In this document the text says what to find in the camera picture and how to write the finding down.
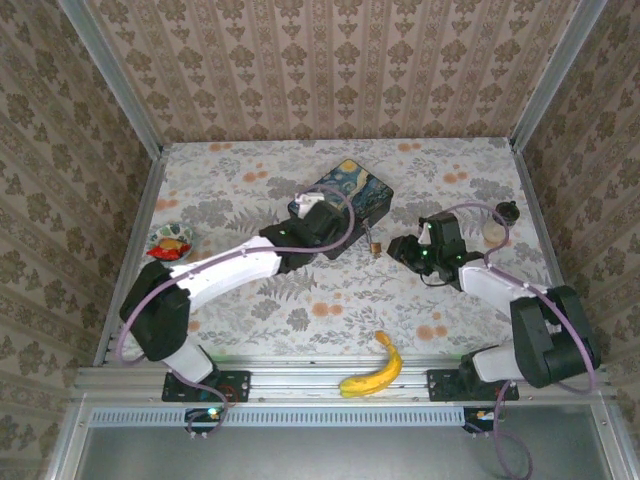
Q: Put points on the small brass padlock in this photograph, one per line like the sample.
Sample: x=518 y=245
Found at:
x=376 y=247

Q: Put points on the starry night painted tin box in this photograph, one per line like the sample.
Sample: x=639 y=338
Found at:
x=365 y=187

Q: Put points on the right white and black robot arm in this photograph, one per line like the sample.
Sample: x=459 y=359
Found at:
x=500 y=290

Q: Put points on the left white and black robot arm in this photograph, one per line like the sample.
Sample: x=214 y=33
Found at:
x=225 y=270

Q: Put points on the clear bottle with black lid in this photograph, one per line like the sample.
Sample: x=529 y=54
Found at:
x=507 y=211

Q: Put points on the floral patterned tablecloth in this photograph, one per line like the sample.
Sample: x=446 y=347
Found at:
x=350 y=300

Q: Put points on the leaf-patterned bowl with teal rim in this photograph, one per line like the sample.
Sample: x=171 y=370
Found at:
x=175 y=231

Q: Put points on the yellow banana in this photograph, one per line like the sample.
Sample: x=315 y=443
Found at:
x=380 y=377

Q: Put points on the red snack packet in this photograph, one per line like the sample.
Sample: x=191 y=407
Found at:
x=167 y=250

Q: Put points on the small black electronics board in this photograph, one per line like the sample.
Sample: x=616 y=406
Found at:
x=200 y=416
x=475 y=417

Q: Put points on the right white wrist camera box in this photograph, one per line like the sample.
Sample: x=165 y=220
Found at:
x=425 y=234

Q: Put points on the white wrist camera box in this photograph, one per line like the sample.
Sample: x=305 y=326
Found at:
x=425 y=234
x=306 y=205

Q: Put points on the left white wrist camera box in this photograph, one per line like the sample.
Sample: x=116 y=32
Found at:
x=306 y=205

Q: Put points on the aluminium frame side rail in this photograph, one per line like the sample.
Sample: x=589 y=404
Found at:
x=550 y=250
x=132 y=260

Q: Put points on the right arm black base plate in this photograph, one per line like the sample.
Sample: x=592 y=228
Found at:
x=442 y=385

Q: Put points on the aluminium front mounting rail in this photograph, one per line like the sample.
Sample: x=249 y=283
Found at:
x=300 y=385

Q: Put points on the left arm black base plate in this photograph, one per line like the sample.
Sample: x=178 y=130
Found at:
x=237 y=385

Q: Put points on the aluminium frame corner post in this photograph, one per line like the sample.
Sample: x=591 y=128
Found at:
x=112 y=75
x=557 y=75

